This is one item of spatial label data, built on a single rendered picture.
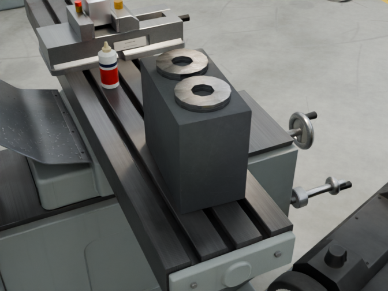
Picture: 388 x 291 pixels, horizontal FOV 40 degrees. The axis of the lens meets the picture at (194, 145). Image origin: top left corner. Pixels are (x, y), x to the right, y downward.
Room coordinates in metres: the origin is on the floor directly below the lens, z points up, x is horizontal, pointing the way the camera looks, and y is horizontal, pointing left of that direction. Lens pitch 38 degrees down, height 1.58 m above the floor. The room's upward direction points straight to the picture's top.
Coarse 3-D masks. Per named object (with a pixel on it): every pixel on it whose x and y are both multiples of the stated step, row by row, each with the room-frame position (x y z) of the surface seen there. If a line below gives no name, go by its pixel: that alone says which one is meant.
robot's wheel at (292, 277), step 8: (288, 272) 0.81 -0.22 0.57; (296, 272) 0.80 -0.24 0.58; (280, 280) 0.79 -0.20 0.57; (288, 280) 0.78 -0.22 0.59; (296, 280) 0.77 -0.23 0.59; (304, 280) 0.77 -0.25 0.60; (312, 280) 0.77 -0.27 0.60; (272, 288) 0.79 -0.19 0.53; (280, 288) 0.78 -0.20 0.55; (288, 288) 0.76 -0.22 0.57; (296, 288) 0.75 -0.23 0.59; (304, 288) 0.74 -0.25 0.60; (312, 288) 0.74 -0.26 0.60; (320, 288) 0.74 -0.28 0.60
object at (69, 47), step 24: (72, 24) 1.21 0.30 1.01; (144, 24) 1.23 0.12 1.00; (168, 24) 1.24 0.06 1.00; (48, 48) 1.11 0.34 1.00; (72, 48) 1.13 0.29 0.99; (96, 48) 1.16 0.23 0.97; (120, 48) 1.18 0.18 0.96; (144, 48) 1.20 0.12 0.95; (168, 48) 1.22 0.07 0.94; (72, 72) 1.11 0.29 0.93
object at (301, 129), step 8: (296, 112) 1.32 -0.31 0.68; (312, 112) 1.31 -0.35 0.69; (296, 120) 1.31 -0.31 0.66; (304, 120) 1.27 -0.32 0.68; (296, 128) 1.29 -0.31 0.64; (304, 128) 1.27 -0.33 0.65; (312, 128) 1.25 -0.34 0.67; (296, 136) 1.30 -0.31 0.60; (304, 136) 1.27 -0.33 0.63; (312, 136) 1.24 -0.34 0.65; (296, 144) 1.28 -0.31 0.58; (304, 144) 1.25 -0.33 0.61
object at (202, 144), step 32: (160, 64) 0.80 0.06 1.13; (192, 64) 0.80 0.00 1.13; (160, 96) 0.73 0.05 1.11; (192, 96) 0.70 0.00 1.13; (224, 96) 0.70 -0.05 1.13; (160, 128) 0.73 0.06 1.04; (192, 128) 0.65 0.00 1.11; (224, 128) 0.66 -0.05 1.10; (160, 160) 0.74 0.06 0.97; (192, 160) 0.65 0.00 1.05; (224, 160) 0.66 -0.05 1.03; (192, 192) 0.64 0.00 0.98; (224, 192) 0.66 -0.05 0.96
